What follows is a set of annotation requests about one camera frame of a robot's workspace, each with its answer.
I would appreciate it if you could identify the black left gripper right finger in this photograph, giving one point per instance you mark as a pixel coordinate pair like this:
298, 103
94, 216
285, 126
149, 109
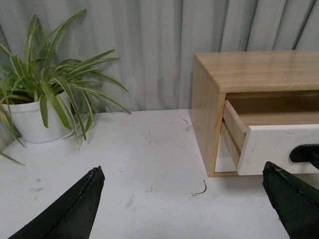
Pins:
295, 201

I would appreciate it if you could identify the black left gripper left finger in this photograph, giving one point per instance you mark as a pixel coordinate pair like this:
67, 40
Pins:
72, 215

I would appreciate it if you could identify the white front wooden drawer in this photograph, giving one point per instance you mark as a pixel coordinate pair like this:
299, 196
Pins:
254, 132

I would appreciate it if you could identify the wooden drawer cabinet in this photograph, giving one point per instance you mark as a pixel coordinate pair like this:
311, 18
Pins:
288, 76

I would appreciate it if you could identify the white plant pot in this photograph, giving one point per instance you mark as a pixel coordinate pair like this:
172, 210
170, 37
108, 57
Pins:
28, 121

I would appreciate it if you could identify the green spider plant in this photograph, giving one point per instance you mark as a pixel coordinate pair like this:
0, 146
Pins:
67, 85

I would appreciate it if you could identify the grey curtain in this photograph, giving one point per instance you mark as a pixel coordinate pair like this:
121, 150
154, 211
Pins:
155, 40

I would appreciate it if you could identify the black drawer handle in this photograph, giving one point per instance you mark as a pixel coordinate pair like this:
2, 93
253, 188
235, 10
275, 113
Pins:
306, 153

